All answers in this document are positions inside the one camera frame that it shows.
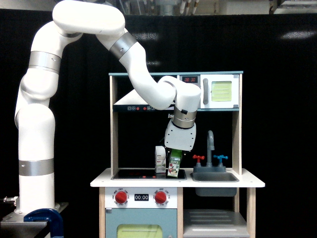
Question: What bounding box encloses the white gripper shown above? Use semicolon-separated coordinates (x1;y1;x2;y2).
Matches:
164;120;196;151

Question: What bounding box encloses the green juice box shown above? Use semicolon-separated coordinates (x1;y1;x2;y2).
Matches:
167;149;182;178

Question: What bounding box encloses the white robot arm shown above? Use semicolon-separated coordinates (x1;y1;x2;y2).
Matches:
14;0;201;214

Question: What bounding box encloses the grey toy sink basin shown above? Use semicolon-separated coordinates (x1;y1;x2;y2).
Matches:
191;173;239;197

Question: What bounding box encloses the white milk carton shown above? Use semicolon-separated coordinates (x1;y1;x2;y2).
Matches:
155;146;166;173

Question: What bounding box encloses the grey toy faucet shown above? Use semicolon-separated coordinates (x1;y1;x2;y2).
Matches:
193;130;226;173

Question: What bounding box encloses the white toy microwave door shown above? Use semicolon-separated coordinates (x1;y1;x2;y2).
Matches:
200;74;240;109

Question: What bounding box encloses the grey microwave control panel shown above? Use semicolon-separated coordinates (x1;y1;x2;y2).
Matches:
179;74;201;87

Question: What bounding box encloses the right red stove knob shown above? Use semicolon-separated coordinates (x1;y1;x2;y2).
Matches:
154;191;167;204

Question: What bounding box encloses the red stove knob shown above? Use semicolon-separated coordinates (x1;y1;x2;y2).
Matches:
114;191;127;204
154;191;167;204

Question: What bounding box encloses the grey range hood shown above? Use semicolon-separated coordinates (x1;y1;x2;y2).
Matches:
113;76;176;112

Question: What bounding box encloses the black toy stovetop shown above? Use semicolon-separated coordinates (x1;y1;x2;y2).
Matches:
111;169;186;180

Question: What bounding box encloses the wooden toy kitchen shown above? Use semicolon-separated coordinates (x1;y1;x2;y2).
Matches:
91;71;265;238

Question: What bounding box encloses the blue toy oven door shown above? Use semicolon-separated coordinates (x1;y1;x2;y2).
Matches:
105;208;177;238

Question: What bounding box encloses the left red stove knob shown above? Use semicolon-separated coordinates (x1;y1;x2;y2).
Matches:
114;191;127;204

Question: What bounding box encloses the grey lower shelf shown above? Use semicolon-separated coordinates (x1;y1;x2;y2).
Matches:
183;209;250;238

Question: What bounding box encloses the blue C-clamp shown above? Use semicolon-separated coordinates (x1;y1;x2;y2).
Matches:
23;208;64;238

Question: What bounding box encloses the red tap handle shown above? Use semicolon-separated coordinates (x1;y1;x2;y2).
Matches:
192;155;205;167

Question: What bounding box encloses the blue tap handle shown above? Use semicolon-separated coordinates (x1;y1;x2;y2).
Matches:
213;155;228;167

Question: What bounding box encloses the grey metal base plate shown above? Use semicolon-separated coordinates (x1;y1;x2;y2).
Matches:
0;202;68;238

